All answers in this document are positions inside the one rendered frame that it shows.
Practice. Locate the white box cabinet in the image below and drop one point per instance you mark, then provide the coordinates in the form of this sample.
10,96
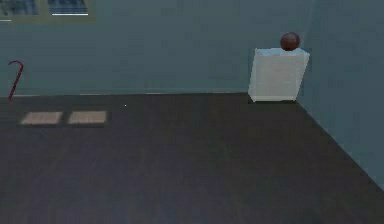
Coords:
276,75

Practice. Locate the dark red ball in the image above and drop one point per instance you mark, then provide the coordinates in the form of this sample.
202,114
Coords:
289,41

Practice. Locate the red hooked cane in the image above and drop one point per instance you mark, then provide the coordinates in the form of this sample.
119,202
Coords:
16,79

